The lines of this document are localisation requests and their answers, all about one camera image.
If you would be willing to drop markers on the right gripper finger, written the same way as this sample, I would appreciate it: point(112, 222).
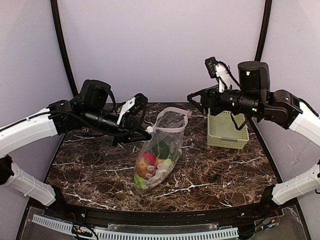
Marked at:
point(200, 93)
point(200, 106)

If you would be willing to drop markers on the clear zip top bag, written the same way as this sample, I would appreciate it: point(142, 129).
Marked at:
point(169, 127)

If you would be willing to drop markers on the red pepper toy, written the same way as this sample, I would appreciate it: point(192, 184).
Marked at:
point(151, 157)

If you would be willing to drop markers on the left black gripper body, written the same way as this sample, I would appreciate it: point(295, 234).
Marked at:
point(124, 129)

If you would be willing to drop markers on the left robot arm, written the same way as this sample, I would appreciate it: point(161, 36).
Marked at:
point(93, 107)

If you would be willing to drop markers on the white garlic toy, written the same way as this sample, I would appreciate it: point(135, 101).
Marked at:
point(162, 171)

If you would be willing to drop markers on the green apple toy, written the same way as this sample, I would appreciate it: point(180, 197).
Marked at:
point(140, 182)

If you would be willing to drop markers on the right black corner post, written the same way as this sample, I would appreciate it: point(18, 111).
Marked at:
point(263, 30)

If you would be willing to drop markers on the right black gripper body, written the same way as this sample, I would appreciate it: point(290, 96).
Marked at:
point(208, 99)

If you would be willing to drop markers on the green plastic basket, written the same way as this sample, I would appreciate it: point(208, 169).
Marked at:
point(222, 133)

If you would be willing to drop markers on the black front table rail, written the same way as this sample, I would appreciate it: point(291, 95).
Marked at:
point(100, 204)

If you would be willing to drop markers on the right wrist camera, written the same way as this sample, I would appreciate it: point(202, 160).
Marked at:
point(221, 72)

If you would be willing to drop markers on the dark green pepper toy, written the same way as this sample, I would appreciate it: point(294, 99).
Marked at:
point(161, 150)

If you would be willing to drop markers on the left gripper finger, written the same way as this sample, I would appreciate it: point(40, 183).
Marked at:
point(136, 127)
point(131, 138)

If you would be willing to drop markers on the brown potato toy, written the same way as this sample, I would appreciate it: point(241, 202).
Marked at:
point(144, 168)

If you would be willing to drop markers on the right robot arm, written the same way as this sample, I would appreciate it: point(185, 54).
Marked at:
point(251, 96)

